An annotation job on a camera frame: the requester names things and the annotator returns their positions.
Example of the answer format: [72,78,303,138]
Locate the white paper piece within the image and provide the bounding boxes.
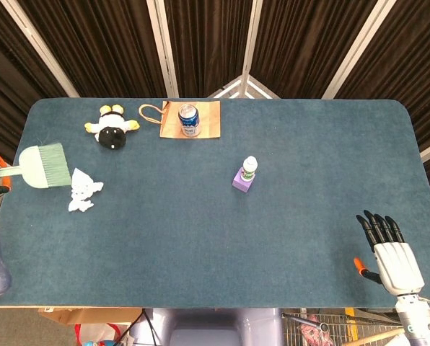
[68,192,95,213]

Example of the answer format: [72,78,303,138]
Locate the blue drink can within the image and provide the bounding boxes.
[177,103,203,138]

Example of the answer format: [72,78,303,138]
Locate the white green-label milk bottle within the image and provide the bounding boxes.
[240,155,259,182]

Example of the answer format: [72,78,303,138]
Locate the wooden stick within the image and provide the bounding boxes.
[355,327,407,346]

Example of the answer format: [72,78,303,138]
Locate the brown cardboard box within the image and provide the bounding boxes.
[38,307,144,325]

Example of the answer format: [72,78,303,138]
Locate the lavender robot torso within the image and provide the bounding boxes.
[128,308,284,346]

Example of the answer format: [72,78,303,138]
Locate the brown curtain screen panel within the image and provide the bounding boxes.
[0,0,71,163]
[12,0,169,99]
[164,0,254,98]
[250,0,380,100]
[335,0,430,231]

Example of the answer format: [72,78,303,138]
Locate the white bag red straps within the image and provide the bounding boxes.
[74,322,131,346]

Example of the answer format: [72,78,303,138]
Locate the mint green hand brush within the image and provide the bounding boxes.
[0,143,73,189]

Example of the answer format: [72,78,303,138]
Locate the blue felt table cover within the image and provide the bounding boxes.
[0,97,430,309]

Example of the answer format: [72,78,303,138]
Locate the brown paper bag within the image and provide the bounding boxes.
[139,100,221,139]

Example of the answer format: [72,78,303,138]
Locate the metal wire basket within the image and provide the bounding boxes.
[281,308,407,346]

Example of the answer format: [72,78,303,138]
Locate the white screen base frame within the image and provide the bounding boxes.
[207,74,281,100]

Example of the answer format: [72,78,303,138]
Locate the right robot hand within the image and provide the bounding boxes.
[354,210,426,298]

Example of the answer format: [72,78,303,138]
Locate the white screen frame post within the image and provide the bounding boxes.
[0,0,81,98]
[242,0,265,79]
[321,0,391,100]
[146,0,180,98]

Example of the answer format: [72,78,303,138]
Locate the large white paper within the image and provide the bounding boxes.
[71,167,93,192]

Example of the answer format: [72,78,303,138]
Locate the black white duck plush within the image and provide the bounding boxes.
[84,104,141,151]

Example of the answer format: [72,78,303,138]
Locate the black cable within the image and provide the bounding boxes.
[141,309,162,346]

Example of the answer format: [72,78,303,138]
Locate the purple foam cube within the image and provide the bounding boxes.
[232,167,255,194]

